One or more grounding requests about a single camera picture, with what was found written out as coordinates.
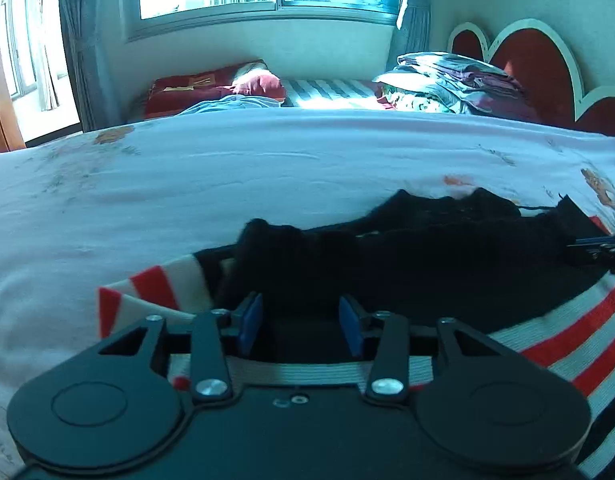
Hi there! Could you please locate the striped knit sweater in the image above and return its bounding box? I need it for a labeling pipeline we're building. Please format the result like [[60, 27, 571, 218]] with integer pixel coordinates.
[[98, 187, 615, 480]]

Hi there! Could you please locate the pink pillow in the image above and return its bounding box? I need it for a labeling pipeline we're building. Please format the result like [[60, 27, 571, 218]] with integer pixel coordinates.
[[232, 72, 284, 99]]

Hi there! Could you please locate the striped mattress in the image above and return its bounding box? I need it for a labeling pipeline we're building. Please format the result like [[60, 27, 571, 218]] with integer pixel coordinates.
[[280, 78, 388, 110]]

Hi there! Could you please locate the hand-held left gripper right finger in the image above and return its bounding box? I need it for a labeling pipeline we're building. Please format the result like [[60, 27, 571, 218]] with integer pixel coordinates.
[[338, 295, 525, 405]]

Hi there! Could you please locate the pale blue garment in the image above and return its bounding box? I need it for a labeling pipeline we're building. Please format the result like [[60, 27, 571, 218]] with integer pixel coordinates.
[[176, 95, 284, 117]]

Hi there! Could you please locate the blue curtain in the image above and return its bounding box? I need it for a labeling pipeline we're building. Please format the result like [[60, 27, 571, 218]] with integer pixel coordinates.
[[395, 0, 441, 68], [57, 0, 112, 133]]

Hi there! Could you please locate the pile of folded bedding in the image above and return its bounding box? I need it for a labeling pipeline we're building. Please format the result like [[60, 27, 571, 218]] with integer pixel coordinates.
[[372, 51, 528, 117]]

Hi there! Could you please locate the floral bed sheet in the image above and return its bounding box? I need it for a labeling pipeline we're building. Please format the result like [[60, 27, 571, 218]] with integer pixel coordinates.
[[0, 110, 615, 480]]

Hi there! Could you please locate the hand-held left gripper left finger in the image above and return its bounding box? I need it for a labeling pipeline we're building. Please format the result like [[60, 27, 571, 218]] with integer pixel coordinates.
[[96, 291, 264, 402]]

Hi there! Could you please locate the red and white headboard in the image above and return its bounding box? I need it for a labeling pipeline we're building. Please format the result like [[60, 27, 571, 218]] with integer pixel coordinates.
[[447, 19, 615, 137]]

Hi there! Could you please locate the pale sheer curtain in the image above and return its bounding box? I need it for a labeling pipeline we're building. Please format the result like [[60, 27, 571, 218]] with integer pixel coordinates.
[[33, 0, 62, 112]]

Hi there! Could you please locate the red pillow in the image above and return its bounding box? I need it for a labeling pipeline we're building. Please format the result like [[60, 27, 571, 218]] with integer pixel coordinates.
[[146, 60, 268, 117]]

